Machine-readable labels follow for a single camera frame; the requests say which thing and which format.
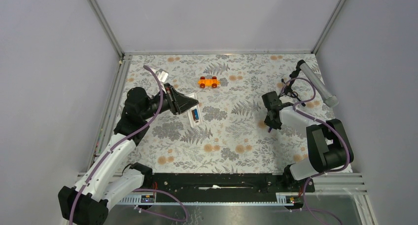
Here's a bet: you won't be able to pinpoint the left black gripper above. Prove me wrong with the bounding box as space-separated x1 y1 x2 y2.
141 83 199 120

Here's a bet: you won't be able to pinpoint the white remote control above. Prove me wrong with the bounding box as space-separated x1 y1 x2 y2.
187 102 203 128

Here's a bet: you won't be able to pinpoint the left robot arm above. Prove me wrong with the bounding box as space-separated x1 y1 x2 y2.
58 83 199 225

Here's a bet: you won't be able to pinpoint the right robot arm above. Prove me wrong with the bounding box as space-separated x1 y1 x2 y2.
262 91 354 191

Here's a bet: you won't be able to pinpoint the orange toy car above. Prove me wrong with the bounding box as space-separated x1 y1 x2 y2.
198 76 220 88

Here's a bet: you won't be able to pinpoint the black tripod mic stand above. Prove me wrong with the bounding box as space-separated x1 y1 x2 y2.
279 66 307 108

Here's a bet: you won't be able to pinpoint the floral table mat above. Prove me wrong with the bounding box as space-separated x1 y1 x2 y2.
117 54 321 173

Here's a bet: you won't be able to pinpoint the silver microphone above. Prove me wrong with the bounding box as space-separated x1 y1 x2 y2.
297 60 339 108

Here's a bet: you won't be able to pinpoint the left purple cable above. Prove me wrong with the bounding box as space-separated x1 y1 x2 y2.
69 65 189 225

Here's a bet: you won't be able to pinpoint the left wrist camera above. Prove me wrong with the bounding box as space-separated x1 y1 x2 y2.
156 69 169 83

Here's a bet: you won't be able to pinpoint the grey slotted cable duct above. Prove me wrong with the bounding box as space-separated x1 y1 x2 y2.
117 192 294 206

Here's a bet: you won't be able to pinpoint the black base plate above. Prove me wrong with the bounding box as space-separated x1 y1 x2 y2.
142 173 315 197

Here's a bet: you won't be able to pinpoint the aluminium frame rails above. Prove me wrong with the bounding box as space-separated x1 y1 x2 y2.
67 0 380 225

